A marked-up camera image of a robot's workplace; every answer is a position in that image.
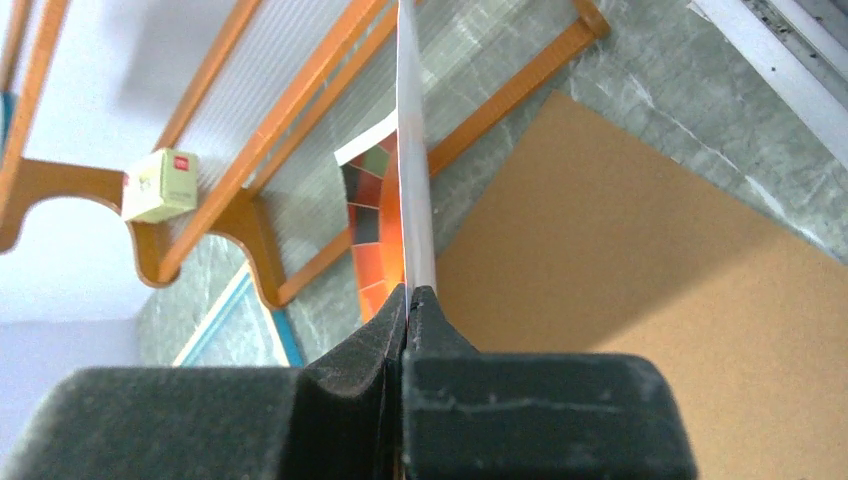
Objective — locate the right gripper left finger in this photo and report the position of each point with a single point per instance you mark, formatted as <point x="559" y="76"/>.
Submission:
<point x="336" y="418"/>

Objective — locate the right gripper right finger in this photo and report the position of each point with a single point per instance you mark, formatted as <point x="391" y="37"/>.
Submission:
<point x="473" y="415"/>

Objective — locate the brown cardboard backing board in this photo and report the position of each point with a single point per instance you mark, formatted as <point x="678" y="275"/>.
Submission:
<point x="588" y="239"/>

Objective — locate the hot air balloon photo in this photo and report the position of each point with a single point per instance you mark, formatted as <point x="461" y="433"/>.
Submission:
<point x="386" y="180"/>

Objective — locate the blue wooden picture frame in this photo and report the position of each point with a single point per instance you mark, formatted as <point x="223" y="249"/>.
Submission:
<point x="239" y="330"/>

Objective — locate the small white green box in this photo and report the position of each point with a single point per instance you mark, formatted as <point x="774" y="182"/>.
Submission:
<point x="160" y="186"/>

